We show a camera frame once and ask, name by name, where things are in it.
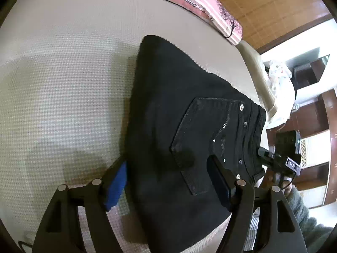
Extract black cable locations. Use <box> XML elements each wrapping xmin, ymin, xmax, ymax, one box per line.
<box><xmin>18</xmin><ymin>240</ymin><xmax>35</xmax><ymax>252</ymax></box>

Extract white polka dot cloth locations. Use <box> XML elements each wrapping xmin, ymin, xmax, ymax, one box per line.
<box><xmin>263</xmin><ymin>59</ymin><xmax>297</xmax><ymax>131</ymax></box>

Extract person's right hand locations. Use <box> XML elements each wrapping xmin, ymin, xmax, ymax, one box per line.
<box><xmin>268</xmin><ymin>173</ymin><xmax>294</xmax><ymax>193</ymax></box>

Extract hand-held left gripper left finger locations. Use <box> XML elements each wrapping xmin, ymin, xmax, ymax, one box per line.
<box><xmin>32</xmin><ymin>160</ymin><xmax>128</xmax><ymax>253</ymax></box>

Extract beige woven bed mat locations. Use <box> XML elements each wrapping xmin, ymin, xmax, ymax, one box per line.
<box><xmin>0</xmin><ymin>0</ymin><xmax>269</xmax><ymax>253</ymax></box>

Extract person's right forearm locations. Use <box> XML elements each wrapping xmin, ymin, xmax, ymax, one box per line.
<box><xmin>283</xmin><ymin>186</ymin><xmax>337</xmax><ymax>253</ymax></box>

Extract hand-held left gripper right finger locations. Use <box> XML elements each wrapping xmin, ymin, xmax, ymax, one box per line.
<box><xmin>206</xmin><ymin>155</ymin><xmax>308</xmax><ymax>253</ymax></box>

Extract dark wooden cabinet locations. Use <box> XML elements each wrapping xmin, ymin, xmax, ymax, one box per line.
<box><xmin>290</xmin><ymin>55</ymin><xmax>337</xmax><ymax>209</ymax></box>

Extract black denim pants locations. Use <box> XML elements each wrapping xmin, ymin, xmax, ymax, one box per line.
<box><xmin>120</xmin><ymin>35</ymin><xmax>267</xmax><ymax>253</ymax></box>

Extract beige bed sheet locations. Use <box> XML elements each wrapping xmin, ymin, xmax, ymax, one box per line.
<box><xmin>237</xmin><ymin>41</ymin><xmax>279</xmax><ymax>127</ymax></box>

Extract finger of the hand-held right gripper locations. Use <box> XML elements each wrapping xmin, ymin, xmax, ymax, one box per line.
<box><xmin>257</xmin><ymin>147</ymin><xmax>287</xmax><ymax>170</ymax></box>

